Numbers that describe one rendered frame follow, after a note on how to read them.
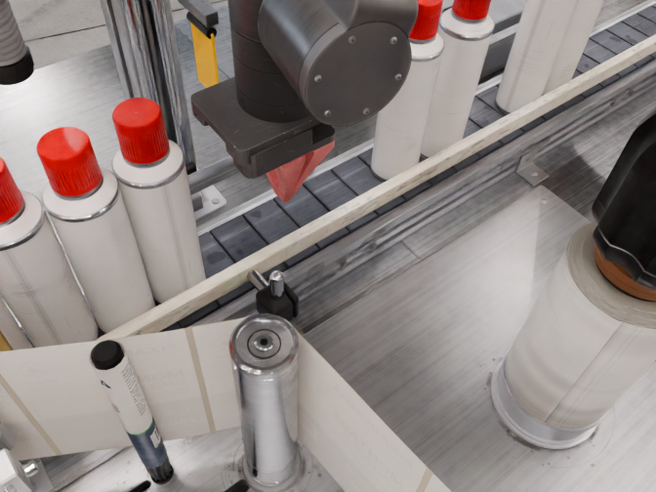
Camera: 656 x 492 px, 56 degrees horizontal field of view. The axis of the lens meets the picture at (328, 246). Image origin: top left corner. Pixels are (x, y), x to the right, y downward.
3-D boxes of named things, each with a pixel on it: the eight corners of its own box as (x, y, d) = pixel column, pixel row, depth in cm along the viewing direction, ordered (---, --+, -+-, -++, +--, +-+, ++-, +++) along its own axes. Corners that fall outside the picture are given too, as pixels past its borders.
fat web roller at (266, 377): (264, 508, 46) (251, 396, 31) (230, 459, 48) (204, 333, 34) (313, 471, 48) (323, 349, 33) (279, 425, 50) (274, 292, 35)
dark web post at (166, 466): (157, 490, 46) (97, 372, 32) (146, 471, 47) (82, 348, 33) (178, 475, 47) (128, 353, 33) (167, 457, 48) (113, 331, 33)
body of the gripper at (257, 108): (369, 113, 43) (380, 17, 37) (242, 175, 39) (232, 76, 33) (312, 65, 46) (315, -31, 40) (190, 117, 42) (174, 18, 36)
